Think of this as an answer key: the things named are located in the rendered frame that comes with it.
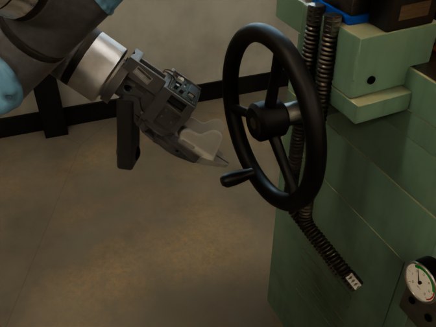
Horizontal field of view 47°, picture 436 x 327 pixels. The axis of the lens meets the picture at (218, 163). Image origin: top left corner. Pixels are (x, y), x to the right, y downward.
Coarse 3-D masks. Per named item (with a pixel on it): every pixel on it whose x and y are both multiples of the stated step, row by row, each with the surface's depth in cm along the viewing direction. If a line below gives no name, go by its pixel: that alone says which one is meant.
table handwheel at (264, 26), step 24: (264, 24) 70; (240, 48) 78; (288, 48) 65; (288, 72) 64; (312, 96) 63; (240, 120) 88; (264, 120) 73; (288, 120) 75; (312, 120) 63; (240, 144) 87; (312, 144) 64; (288, 168) 75; (312, 168) 66; (264, 192) 82; (312, 192) 69
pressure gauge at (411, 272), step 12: (408, 264) 72; (420, 264) 70; (432, 264) 70; (408, 276) 73; (420, 276) 71; (432, 276) 68; (408, 288) 73; (420, 288) 71; (432, 288) 69; (420, 300) 72; (432, 300) 69
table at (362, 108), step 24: (288, 0) 95; (312, 0) 92; (288, 24) 97; (408, 72) 71; (432, 72) 70; (336, 96) 72; (360, 96) 70; (384, 96) 70; (408, 96) 71; (432, 96) 68; (360, 120) 70; (432, 120) 69
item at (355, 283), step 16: (320, 16) 70; (336, 16) 67; (336, 32) 68; (304, 48) 74; (320, 64) 71; (320, 80) 72; (320, 96) 73; (288, 160) 85; (288, 192) 88; (304, 208) 84; (304, 224) 85; (320, 240) 84; (336, 256) 83; (336, 272) 84; (352, 272) 82; (352, 288) 82
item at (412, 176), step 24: (336, 120) 91; (384, 120) 79; (360, 144) 86; (384, 144) 80; (408, 144) 75; (384, 168) 82; (408, 168) 76; (432, 168) 72; (408, 192) 78; (432, 192) 73
